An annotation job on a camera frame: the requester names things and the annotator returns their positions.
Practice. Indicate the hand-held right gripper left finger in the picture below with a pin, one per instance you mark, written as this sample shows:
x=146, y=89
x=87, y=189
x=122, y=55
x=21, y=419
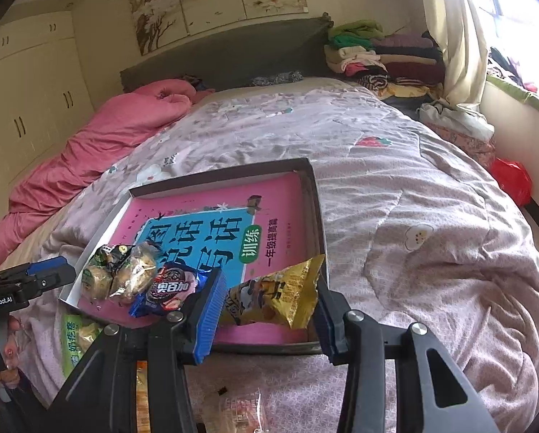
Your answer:
x=210, y=315

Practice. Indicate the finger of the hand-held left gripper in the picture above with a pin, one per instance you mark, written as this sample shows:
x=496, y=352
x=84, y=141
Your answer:
x=55, y=279
x=48, y=265

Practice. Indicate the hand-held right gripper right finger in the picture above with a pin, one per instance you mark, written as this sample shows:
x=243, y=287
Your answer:
x=328, y=324

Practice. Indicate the blue cookie packet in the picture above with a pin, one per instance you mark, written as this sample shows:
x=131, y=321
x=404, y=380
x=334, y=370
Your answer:
x=165, y=293

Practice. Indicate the yellow snack packet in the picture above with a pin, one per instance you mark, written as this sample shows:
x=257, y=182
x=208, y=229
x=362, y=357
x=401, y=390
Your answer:
x=274, y=297

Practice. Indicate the clear pastry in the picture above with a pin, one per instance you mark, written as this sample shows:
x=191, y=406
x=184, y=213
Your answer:
x=136, y=270

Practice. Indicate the shallow grey cardboard box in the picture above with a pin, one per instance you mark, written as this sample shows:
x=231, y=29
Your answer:
x=317, y=216

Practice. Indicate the person's left hand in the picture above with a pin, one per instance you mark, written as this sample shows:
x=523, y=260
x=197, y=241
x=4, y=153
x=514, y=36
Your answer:
x=11, y=352

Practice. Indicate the green and white snack packet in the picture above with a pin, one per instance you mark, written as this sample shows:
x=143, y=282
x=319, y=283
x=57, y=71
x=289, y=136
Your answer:
x=78, y=338

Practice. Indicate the clear wrapped snack packet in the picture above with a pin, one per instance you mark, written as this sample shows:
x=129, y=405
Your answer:
x=238, y=410

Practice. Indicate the orange snack packet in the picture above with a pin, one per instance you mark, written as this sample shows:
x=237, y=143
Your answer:
x=142, y=392

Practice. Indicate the floral lilac quilt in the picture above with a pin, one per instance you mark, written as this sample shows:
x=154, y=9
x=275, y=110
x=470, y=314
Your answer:
x=409, y=243

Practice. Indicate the pink and blue book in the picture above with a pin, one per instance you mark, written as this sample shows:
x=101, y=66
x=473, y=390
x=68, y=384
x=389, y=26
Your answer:
x=274, y=207

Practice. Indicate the pink quilt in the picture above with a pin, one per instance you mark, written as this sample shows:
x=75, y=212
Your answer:
x=93, y=144

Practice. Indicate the cream wardrobe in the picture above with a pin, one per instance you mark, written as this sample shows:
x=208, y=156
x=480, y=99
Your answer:
x=30, y=85

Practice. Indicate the pink floral bag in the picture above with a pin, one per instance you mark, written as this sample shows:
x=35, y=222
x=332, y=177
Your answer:
x=472, y=146

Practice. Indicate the dark patterned pillow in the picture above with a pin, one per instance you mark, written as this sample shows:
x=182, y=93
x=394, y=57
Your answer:
x=276, y=78
x=199, y=83

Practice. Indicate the red plastic bag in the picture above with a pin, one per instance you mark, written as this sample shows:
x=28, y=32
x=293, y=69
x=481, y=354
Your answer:
x=513, y=182

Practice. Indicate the white cloth bundle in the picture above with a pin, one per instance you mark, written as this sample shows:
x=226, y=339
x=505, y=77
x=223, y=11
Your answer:
x=454, y=117

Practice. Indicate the grey bed headboard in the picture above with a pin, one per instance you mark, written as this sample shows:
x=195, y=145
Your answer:
x=233, y=49

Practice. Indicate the stack of folded clothes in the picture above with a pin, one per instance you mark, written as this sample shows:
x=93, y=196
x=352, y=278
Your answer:
x=386, y=58

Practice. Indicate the green window sill cover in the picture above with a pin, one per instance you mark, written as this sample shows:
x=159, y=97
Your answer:
x=522, y=97

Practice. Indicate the cream curtain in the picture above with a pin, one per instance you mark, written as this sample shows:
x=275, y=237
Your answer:
x=463, y=45

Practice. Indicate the pile of dark clothes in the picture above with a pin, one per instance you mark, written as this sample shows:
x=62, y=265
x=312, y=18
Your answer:
x=511, y=70

